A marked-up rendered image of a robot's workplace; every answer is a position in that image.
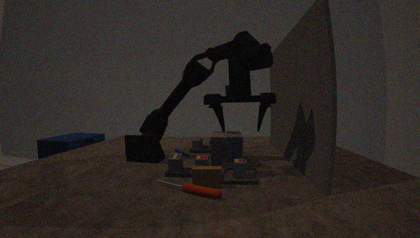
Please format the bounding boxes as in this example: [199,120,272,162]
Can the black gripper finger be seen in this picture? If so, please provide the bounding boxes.
[209,106,225,132]
[258,105,271,131]

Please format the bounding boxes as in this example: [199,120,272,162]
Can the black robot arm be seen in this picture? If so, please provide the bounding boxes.
[139,31,273,141]

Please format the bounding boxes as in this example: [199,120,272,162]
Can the red-handled screwdriver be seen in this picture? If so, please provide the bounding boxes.
[158,180,222,199]

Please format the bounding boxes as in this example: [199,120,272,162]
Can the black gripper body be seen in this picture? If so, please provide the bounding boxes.
[204,71,276,106]

